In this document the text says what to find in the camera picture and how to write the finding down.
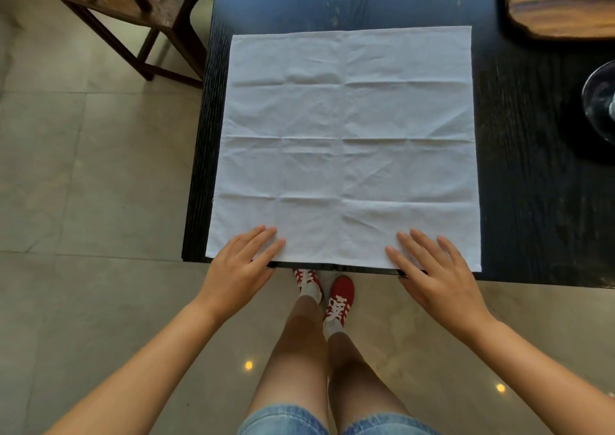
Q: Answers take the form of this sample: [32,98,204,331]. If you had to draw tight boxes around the person's left hand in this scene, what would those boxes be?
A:
[193,225,287,324]

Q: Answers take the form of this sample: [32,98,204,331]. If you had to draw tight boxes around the person's right hand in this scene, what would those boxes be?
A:
[385,229,498,343]

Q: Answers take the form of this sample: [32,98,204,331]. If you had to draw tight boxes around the white cloth napkin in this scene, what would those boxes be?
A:
[206,26,482,273]

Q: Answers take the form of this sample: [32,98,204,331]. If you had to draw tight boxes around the person's left forearm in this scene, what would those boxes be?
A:
[45,300,225,435]

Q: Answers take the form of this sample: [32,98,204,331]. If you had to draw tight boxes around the person's right forearm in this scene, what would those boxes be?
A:
[463,317,615,435]

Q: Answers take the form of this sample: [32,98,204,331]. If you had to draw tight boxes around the red left sneaker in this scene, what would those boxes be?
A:
[292,269,324,302]

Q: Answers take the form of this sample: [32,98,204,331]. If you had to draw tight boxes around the red sneaker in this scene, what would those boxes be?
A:
[292,269,324,302]
[324,275,356,326]

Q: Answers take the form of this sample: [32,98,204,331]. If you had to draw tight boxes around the red right sneaker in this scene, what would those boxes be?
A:
[324,275,356,326]

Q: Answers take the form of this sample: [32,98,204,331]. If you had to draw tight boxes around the white right sock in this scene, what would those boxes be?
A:
[322,315,345,342]

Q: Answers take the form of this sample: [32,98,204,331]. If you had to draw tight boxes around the person's left leg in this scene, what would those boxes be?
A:
[245,295,330,421]

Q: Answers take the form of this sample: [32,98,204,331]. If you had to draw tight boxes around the person's leg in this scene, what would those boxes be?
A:
[245,295,330,421]
[327,333,410,420]

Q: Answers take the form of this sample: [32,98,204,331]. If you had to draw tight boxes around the person's right leg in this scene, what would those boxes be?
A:
[327,333,410,420]

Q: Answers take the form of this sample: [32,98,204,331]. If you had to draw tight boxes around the blue denim shorts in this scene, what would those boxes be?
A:
[237,403,441,435]

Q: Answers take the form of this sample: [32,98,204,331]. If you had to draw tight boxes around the clear glass bowl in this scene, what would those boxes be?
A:
[581,61,615,145]

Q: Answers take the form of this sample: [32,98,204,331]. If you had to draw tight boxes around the brown wooden chair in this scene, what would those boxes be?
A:
[26,0,217,89]

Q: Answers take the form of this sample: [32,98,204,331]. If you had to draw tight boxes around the brown wooden serving board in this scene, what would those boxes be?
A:
[504,0,615,40]

